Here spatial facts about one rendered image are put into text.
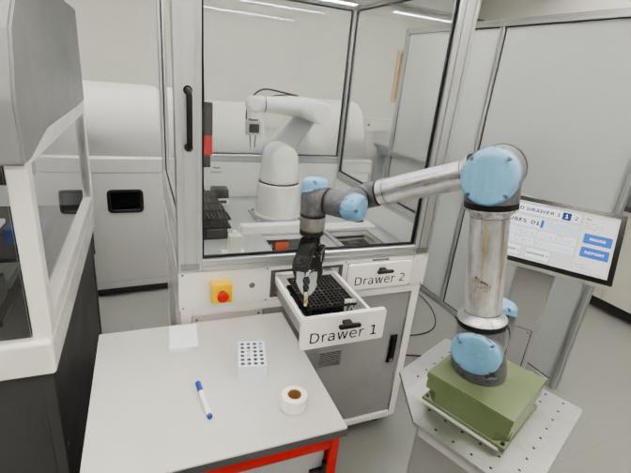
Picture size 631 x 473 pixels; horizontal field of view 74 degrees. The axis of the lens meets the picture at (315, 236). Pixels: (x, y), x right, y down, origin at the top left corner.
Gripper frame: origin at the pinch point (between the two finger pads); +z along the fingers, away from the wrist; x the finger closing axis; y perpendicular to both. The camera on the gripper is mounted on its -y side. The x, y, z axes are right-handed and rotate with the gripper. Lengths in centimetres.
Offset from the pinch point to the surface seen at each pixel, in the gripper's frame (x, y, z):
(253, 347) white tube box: 13.7, -7.8, 18.5
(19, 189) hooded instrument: 59, -38, -34
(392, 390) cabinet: -32, 58, 78
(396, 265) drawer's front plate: -25, 50, 8
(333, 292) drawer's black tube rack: -5.6, 18.6, 8.6
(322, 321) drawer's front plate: -6.6, -3.6, 6.9
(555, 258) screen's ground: -88, 65, 1
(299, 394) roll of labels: -5.4, -22.4, 19.0
